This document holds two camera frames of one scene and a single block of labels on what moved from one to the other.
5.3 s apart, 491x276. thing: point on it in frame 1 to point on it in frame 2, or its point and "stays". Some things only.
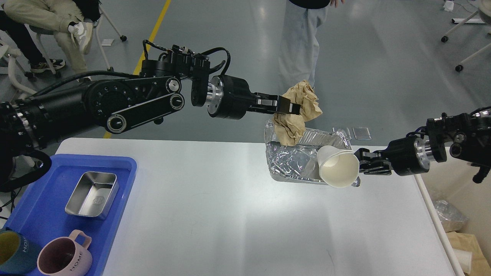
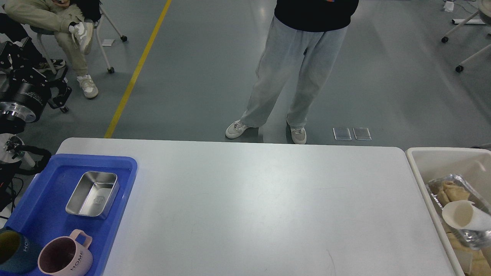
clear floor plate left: x=346 y=132 stays
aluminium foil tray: x=298 y=163 to x=451 y=188
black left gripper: x=229 y=97 to x=25 y=92
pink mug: x=66 y=256 stays
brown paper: x=288 y=128 to x=446 y=191
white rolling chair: x=40 y=32 stays
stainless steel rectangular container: x=94 y=194 stays
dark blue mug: x=18 y=255 stays
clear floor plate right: x=361 y=133 stays
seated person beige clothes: x=72 y=21 stays
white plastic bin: x=452 y=180 stays
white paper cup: x=338 y=168 to x=463 y=214
